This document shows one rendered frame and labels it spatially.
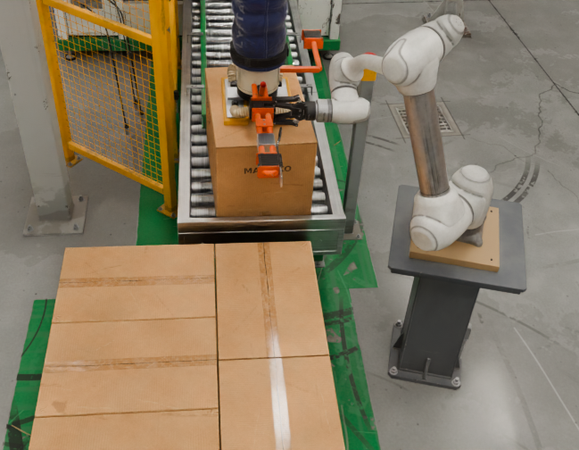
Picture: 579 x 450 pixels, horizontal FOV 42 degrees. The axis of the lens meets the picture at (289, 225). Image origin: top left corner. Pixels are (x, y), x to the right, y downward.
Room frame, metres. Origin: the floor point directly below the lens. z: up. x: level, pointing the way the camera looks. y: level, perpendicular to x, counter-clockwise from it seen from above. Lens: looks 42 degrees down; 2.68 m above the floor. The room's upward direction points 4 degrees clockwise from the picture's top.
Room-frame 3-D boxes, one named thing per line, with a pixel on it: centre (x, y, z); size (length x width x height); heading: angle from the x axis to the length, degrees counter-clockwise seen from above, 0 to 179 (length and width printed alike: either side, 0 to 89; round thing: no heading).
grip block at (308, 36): (3.03, -0.05, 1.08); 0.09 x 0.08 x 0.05; 98
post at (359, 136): (2.99, -0.31, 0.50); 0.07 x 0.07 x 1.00; 8
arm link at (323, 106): (2.47, -0.10, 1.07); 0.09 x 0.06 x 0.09; 8
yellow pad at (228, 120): (2.69, 0.26, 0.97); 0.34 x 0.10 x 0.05; 8
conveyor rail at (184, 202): (3.47, 0.59, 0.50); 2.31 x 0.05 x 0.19; 8
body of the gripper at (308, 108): (2.46, -0.03, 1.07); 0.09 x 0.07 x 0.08; 98
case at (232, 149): (2.70, 0.16, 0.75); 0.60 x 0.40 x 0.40; 11
